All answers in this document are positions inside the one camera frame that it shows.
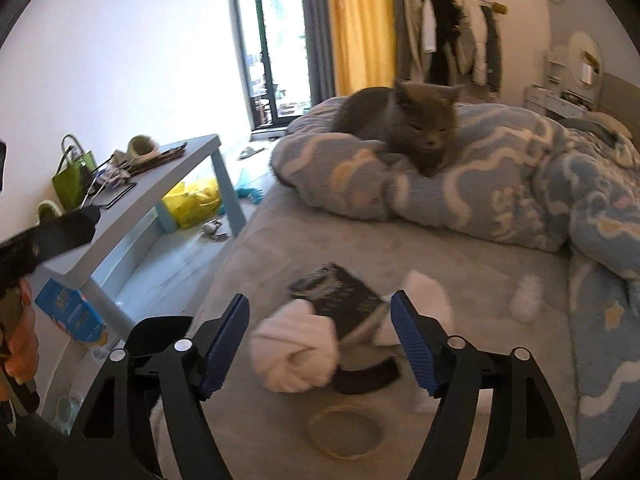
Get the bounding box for teal floor toy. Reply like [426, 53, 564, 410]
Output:
[235, 167, 266, 206]

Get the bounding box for white slipper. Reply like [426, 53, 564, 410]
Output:
[125, 134, 161, 161]
[36, 200, 63, 223]

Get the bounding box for white dressing table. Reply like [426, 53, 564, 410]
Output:
[522, 45, 601, 121]

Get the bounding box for grey bed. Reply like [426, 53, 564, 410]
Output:
[150, 140, 640, 480]

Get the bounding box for round mirror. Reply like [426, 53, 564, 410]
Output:
[567, 31, 606, 103]

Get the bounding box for tan rubber band ring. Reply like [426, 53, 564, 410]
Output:
[306, 405, 383, 460]

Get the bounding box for brown wooden sticks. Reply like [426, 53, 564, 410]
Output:
[120, 141, 188, 173]

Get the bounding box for black wire stand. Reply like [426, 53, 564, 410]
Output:
[87, 160, 138, 209]

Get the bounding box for green tote bag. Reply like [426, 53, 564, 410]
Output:
[52, 135, 98, 211]

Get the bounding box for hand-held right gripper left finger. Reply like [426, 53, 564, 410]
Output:
[75, 293, 251, 480]

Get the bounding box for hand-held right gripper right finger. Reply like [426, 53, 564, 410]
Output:
[390, 290, 583, 480]

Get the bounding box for white hanging shirt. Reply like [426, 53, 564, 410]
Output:
[420, 0, 438, 53]

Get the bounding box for grey curtain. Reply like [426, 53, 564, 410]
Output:
[299, 0, 341, 106]

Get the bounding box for large white tissue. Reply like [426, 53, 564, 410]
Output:
[249, 300, 343, 393]

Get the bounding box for grey cat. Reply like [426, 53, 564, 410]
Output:
[331, 79, 463, 178]

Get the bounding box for beige hanging coat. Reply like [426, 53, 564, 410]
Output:
[400, 0, 426, 83]

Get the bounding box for yellow plastic bag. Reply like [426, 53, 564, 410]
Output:
[161, 177, 222, 231]

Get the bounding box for white slipper near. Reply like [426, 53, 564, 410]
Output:
[36, 200, 63, 223]

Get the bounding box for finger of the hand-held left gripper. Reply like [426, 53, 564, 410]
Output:
[37, 208, 102, 264]

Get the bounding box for person's left hand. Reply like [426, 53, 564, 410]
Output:
[4, 280, 40, 386]

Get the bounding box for blue patterned blanket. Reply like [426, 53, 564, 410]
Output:
[270, 95, 640, 418]

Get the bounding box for yellow curtain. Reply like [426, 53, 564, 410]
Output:
[322, 0, 398, 98]

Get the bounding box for grey hanging garment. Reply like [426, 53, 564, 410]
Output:
[480, 2, 503, 98]

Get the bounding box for black plastic piece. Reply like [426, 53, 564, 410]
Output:
[332, 355, 401, 396]

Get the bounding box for light hanging jacket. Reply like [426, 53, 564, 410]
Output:
[450, 0, 488, 86]

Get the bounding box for glass balcony door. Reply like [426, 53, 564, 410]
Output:
[225, 0, 313, 133]

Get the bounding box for beige pillow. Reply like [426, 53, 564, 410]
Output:
[565, 110, 633, 141]

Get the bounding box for black hanging jacket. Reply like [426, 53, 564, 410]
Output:
[419, 0, 468, 83]

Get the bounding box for white slipper far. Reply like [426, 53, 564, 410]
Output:
[125, 134, 161, 161]

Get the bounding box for grey headboard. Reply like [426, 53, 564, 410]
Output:
[597, 71, 640, 136]

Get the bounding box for light grey table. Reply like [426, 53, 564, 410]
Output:
[30, 134, 247, 356]

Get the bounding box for blue printed packet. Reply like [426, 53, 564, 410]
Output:
[34, 277, 108, 348]

